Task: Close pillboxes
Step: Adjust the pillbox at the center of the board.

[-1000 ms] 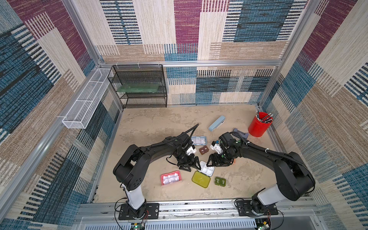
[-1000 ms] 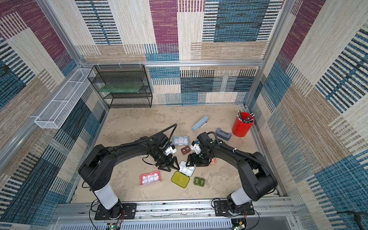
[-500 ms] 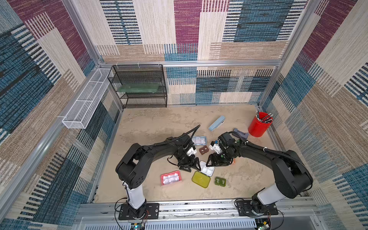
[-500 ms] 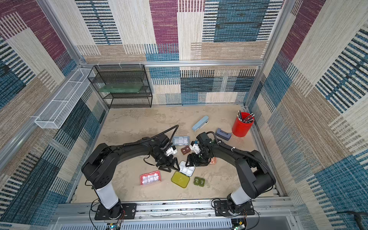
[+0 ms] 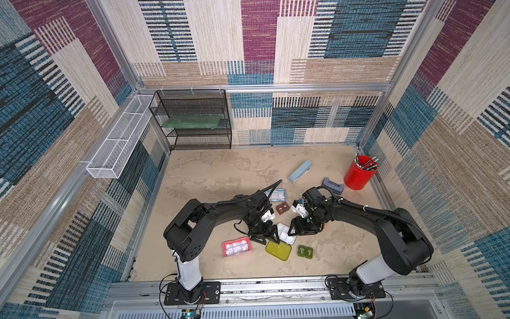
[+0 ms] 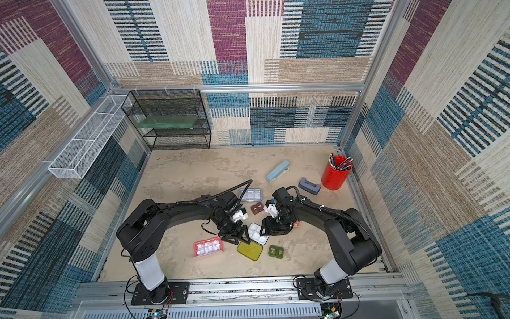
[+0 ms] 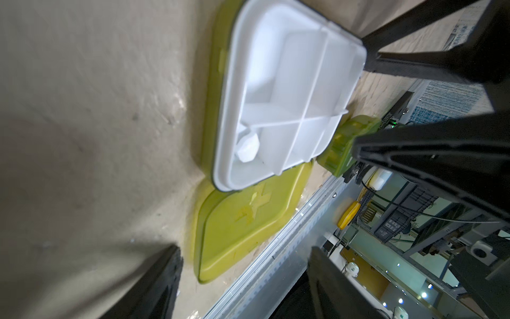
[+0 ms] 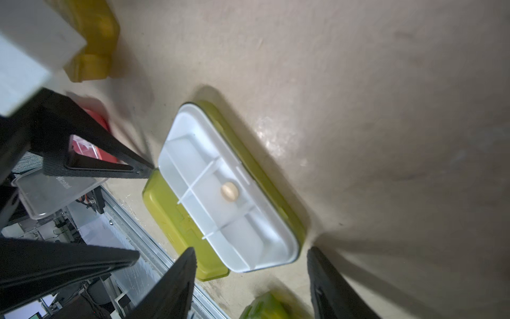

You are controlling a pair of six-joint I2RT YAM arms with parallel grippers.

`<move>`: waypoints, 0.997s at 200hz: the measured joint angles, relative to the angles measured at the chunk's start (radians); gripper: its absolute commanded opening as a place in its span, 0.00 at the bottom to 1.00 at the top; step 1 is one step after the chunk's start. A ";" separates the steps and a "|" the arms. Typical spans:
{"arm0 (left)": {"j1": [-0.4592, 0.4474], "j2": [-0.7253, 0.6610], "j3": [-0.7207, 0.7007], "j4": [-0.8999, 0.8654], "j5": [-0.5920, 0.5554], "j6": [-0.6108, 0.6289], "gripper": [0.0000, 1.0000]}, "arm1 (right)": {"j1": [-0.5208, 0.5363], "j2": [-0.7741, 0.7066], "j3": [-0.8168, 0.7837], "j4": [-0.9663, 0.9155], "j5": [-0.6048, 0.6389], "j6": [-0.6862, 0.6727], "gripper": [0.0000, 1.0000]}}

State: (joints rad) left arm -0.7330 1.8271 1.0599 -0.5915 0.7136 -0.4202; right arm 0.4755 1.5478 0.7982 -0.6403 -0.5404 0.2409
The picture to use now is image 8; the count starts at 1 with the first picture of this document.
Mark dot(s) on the pink pillbox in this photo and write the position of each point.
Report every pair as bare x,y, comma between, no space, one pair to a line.
85,148

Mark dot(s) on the white pillbox with green lid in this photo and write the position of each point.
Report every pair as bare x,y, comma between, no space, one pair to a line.
210,194

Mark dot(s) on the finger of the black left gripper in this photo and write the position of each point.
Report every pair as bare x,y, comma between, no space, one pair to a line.
55,119
33,269

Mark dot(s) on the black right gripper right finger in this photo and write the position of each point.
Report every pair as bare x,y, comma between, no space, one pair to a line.
332,296

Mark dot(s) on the yellow two-compartment pillbox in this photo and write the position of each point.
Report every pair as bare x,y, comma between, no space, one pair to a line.
96,23

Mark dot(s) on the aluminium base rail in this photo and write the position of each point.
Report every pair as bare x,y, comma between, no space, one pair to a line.
202,306

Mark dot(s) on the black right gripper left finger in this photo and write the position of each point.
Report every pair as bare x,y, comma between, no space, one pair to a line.
172,295

